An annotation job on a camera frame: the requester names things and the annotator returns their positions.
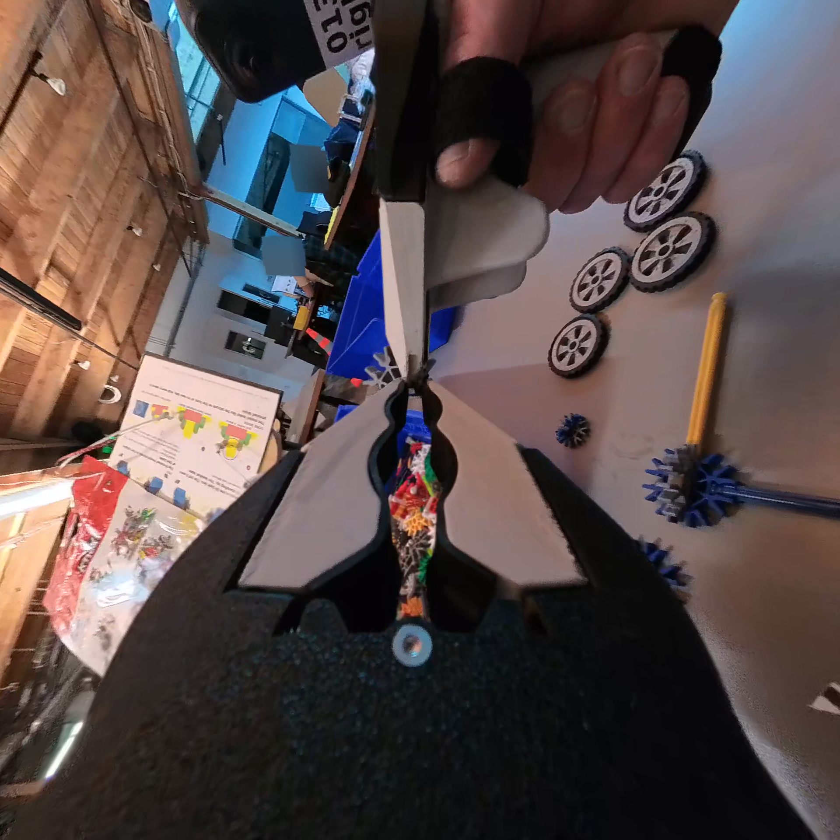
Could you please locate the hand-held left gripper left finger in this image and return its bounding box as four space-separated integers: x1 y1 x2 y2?
236 379 404 593

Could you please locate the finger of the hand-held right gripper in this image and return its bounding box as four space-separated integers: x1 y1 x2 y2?
379 199 431 379

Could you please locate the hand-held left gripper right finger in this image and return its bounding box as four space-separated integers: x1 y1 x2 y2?
422 381 588 593

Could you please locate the grey snowflake connector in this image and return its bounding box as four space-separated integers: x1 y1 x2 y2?
363 346 435 389

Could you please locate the blue snowflake connector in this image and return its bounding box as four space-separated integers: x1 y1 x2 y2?
642 449 683 524
682 453 744 530
637 537 693 601

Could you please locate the person's right hand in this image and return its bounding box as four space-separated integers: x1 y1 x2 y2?
433 0 742 215

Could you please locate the empty blue bin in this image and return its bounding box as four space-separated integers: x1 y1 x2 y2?
325 230 460 382

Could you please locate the pile of colourful construction pieces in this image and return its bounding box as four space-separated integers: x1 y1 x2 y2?
388 438 442 619

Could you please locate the small dark blue connector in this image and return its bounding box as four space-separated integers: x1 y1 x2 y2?
554 412 593 450

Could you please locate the printed instruction sheet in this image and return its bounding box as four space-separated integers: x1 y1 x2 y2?
108 354 284 519

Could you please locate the grey toy wheel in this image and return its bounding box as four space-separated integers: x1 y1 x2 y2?
622 150 708 234
629 211 718 294
548 313 610 379
567 246 632 315

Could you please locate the printed plastic parts bag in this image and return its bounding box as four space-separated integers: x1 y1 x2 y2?
42 455 224 677

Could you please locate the long yellow rod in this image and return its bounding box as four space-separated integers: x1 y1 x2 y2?
684 292 729 448

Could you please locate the long blue rod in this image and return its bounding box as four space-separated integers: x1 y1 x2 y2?
738 482 840 516

